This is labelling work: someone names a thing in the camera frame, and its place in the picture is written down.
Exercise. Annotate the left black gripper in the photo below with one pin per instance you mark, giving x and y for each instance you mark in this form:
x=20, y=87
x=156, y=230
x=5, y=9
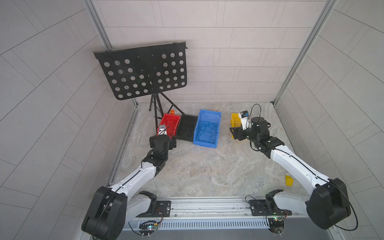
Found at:
x=170, y=144

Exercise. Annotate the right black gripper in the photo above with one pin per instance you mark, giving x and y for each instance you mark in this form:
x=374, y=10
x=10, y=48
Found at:
x=240, y=133

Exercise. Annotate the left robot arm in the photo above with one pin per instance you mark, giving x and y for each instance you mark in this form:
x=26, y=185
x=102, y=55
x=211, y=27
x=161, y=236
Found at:
x=111, y=207

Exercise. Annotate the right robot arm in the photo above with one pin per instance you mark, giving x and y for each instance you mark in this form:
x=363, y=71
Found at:
x=327, y=202

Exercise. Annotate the yellow plastic bin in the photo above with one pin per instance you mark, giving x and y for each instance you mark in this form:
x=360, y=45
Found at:
x=235, y=121

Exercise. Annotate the red plastic bin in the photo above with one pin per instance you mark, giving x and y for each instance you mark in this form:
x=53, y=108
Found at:
x=172, y=122

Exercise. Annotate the black plastic bin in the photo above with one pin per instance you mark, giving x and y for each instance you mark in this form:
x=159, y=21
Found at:
x=186, y=128

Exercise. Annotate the blue plastic bin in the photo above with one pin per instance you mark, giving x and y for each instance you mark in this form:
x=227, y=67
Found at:
x=207, y=129

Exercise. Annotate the small yellow block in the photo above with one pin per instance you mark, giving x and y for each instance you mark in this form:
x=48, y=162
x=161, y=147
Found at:
x=289, y=181

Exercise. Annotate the black perforated music stand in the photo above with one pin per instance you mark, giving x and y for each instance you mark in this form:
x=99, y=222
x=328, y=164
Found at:
x=145, y=71

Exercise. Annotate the left controller board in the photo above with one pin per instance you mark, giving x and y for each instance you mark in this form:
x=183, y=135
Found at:
x=148, y=227

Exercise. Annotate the controller board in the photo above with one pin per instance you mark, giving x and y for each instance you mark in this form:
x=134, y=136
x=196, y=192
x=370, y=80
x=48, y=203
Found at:
x=148, y=227
x=276, y=226

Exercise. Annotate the right controller board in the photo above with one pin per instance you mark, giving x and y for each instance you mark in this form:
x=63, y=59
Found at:
x=276, y=226

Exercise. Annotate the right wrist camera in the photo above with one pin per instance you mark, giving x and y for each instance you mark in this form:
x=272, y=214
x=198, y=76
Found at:
x=245, y=119

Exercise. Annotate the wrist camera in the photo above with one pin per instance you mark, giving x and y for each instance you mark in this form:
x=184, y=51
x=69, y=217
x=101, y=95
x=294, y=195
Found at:
x=162, y=130
x=245, y=119

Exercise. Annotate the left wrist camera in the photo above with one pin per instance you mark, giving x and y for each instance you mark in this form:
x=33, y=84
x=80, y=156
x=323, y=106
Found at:
x=162, y=130

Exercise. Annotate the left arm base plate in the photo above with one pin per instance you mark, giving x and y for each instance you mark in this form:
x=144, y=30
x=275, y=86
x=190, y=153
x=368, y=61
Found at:
x=161, y=209

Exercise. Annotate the aluminium rail frame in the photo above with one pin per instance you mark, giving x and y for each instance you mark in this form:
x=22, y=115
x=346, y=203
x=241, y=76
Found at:
x=208, y=214

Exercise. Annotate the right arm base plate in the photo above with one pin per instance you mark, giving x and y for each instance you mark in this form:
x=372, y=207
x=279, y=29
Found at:
x=259, y=208

